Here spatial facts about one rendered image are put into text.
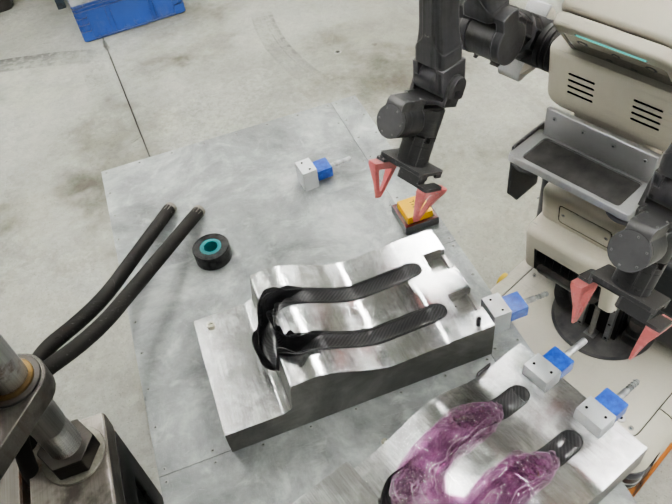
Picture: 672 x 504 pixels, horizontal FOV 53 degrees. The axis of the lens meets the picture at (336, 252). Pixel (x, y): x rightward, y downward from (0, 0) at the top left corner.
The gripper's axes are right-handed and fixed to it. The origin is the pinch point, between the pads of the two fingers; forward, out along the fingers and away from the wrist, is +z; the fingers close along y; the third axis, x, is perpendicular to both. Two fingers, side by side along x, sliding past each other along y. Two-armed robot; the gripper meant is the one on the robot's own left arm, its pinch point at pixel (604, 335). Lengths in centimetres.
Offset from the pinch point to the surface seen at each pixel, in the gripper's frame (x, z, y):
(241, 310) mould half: -21, 26, -56
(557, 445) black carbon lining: -4.3, 18.6, 2.7
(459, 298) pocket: 5.1, 12.1, -26.8
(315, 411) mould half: -23.2, 30.4, -30.6
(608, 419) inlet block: 0.9, 12.4, 6.3
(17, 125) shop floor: 37, 93, -296
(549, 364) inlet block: 2.8, 11.4, -6.1
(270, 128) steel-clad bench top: 21, 11, -103
